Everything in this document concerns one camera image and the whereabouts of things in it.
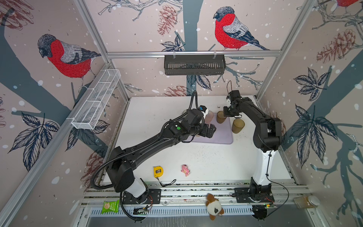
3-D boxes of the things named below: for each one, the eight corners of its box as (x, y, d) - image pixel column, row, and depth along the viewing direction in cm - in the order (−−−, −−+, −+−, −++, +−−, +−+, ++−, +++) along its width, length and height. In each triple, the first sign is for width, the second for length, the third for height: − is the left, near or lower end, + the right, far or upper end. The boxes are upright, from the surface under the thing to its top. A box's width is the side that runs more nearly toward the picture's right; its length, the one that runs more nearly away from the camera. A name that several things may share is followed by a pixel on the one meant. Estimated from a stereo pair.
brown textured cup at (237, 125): (231, 133, 101) (235, 125, 92) (230, 127, 104) (233, 118, 96) (240, 133, 100) (245, 125, 92) (238, 127, 104) (243, 118, 96)
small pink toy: (179, 169, 84) (179, 167, 83) (184, 164, 86) (184, 162, 84) (186, 177, 81) (186, 176, 80) (191, 172, 83) (191, 170, 81)
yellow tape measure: (152, 180, 80) (151, 179, 79) (154, 166, 85) (153, 165, 83) (162, 180, 80) (162, 179, 78) (164, 166, 85) (163, 165, 83)
